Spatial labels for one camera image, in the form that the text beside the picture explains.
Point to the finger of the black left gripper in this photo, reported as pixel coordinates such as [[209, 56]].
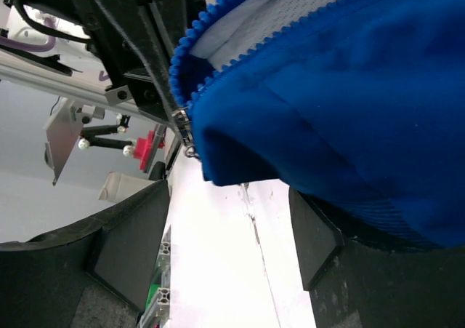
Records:
[[131, 20], [173, 18]]

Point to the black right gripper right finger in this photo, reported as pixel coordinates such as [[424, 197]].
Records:
[[358, 276]]

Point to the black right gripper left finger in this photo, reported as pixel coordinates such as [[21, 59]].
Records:
[[93, 273]]

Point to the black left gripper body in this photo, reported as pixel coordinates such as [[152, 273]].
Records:
[[73, 38]]

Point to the blue white red hooded jacket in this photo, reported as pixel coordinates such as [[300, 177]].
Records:
[[359, 103]]

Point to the grey cylindrical container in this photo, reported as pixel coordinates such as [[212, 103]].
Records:
[[119, 186]]

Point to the aluminium table frame rail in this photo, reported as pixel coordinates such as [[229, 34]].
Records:
[[21, 72]]

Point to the red black camera mount stand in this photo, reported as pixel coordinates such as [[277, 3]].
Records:
[[142, 149]]

